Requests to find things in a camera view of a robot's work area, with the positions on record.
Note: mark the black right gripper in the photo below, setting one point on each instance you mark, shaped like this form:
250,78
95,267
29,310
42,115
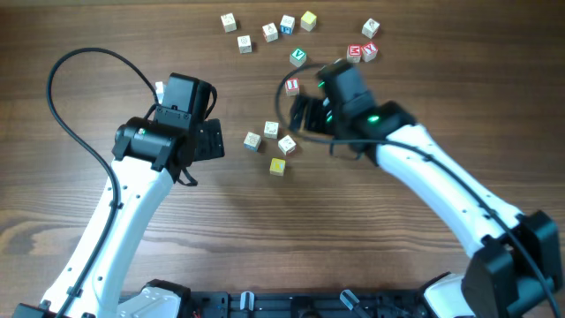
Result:
315,107

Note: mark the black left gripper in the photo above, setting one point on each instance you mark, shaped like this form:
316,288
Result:
210,143

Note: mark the wooden block hand drawing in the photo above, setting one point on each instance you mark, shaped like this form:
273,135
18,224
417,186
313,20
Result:
287,145

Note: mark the wooden block red side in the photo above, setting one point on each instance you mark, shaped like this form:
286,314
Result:
271,130

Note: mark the yellow letter K block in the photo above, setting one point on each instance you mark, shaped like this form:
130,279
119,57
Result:
277,167

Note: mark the wooden block blue side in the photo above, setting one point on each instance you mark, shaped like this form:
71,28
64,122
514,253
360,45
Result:
252,141

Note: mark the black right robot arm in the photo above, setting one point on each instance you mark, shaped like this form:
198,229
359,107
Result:
515,261

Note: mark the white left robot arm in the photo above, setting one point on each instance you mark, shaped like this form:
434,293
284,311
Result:
151,154

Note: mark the red letter I block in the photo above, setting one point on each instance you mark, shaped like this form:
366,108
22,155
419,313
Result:
292,86

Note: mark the green letter V block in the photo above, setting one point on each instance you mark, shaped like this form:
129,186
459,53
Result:
298,57

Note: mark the red letter M block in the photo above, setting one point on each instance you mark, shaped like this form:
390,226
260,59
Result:
354,53

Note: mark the wooden block green side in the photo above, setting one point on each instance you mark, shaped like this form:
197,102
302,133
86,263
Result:
244,44

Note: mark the wooden block red drawing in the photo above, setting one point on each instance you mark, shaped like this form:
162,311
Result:
270,32

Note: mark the red letter Y block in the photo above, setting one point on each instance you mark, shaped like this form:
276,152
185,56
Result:
369,52

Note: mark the blue letter P block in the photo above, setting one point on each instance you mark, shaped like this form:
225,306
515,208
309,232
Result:
287,24

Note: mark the plain wooden block far left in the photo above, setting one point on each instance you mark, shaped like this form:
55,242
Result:
229,23

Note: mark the yellow top wooden block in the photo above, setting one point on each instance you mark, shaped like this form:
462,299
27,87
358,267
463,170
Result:
308,21

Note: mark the wooden block red number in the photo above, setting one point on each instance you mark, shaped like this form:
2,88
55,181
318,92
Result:
370,28

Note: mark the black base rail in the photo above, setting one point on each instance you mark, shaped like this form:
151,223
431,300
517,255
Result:
344,304

